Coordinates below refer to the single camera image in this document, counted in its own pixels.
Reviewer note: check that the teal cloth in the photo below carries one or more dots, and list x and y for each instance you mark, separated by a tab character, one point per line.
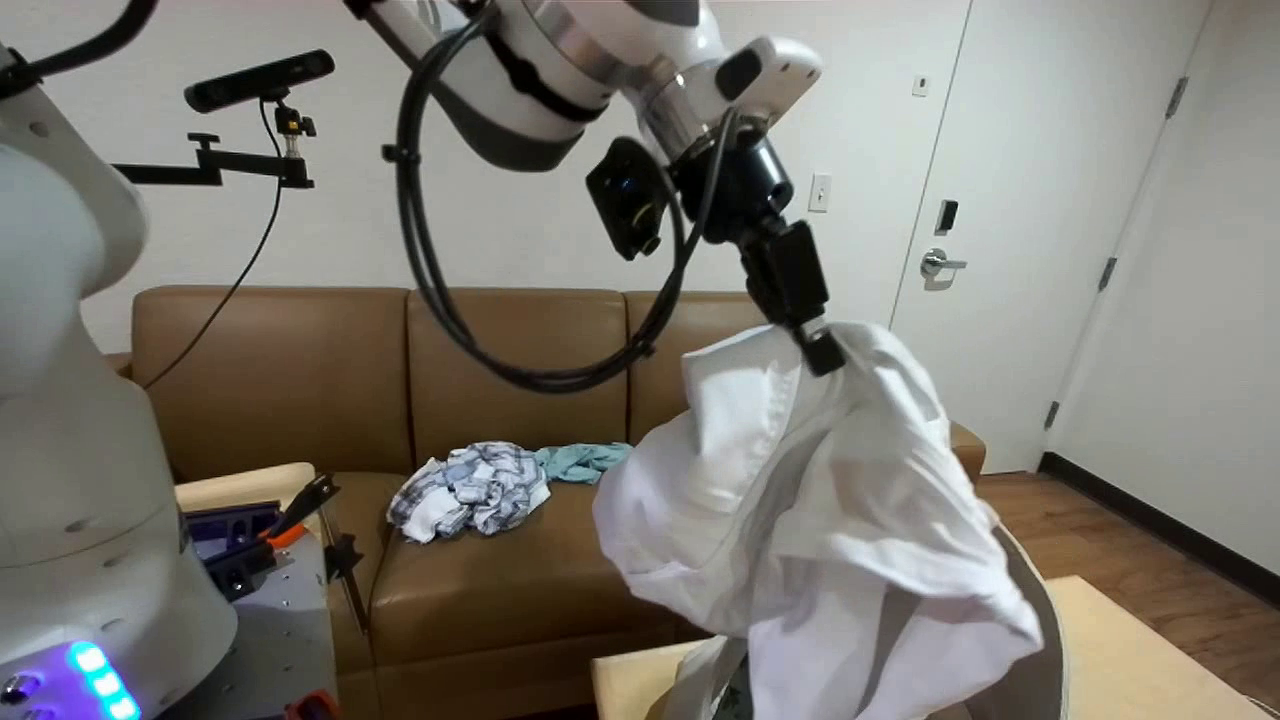
580	461

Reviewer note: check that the brown leather couch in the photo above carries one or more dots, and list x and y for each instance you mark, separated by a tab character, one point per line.
364	391

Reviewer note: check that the white door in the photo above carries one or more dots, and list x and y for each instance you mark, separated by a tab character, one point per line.
1049	124

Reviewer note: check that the black stereo camera bar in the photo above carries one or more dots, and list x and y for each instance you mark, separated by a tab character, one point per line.
265	80

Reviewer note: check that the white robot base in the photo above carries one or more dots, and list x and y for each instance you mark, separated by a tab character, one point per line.
90	527

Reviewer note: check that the silver door handle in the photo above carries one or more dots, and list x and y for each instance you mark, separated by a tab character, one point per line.
942	267

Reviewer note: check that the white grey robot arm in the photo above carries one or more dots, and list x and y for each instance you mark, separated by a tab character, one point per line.
524	78

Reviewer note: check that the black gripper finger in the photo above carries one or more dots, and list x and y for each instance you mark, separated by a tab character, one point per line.
822	351

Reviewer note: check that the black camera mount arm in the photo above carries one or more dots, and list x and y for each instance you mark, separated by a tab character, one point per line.
215	162

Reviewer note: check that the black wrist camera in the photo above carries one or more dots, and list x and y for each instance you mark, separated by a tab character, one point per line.
629	196

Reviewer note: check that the white light switch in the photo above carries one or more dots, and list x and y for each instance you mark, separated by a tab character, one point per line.
822	195

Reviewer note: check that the white laundry bag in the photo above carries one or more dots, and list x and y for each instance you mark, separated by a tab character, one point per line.
884	635

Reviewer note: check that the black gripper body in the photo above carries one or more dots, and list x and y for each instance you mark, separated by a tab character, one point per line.
739	196

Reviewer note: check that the white t-shirt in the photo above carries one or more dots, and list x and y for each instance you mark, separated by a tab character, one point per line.
774	461

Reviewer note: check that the patterned white blue cloth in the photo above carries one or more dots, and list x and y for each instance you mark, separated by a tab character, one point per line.
486	486

